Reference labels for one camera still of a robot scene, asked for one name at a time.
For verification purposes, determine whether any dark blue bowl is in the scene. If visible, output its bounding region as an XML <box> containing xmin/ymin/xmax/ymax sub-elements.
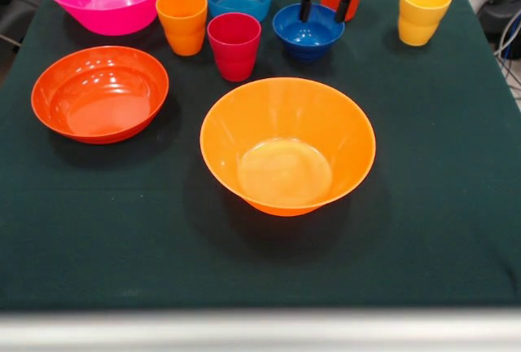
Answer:
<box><xmin>272</xmin><ymin>2</ymin><xmax>346</xmax><ymax>64</ymax></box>

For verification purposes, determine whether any magenta cup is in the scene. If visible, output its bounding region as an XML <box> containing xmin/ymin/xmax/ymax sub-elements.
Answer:
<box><xmin>206</xmin><ymin>12</ymin><xmax>262</xmax><ymax>83</ymax></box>

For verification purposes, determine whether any yellow cup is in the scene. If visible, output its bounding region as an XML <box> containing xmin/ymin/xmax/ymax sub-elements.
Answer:
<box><xmin>397</xmin><ymin>0</ymin><xmax>453</xmax><ymax>47</ymax></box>

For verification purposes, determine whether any small orange cup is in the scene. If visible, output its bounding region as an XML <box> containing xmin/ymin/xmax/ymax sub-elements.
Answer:
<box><xmin>155</xmin><ymin>0</ymin><xmax>209</xmax><ymax>57</ymax></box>

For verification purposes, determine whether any shallow red-orange bowl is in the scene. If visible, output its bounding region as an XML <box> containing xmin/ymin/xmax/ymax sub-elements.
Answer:
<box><xmin>30</xmin><ymin>45</ymin><xmax>170</xmax><ymax>145</ymax></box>

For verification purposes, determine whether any dark green tablecloth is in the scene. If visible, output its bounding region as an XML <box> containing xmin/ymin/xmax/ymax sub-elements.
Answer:
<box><xmin>0</xmin><ymin>0</ymin><xmax>521</xmax><ymax>312</ymax></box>

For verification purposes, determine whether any tangle of floor cables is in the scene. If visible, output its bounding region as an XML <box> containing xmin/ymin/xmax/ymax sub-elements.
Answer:
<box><xmin>493</xmin><ymin>11</ymin><xmax>521</xmax><ymax>103</ymax></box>

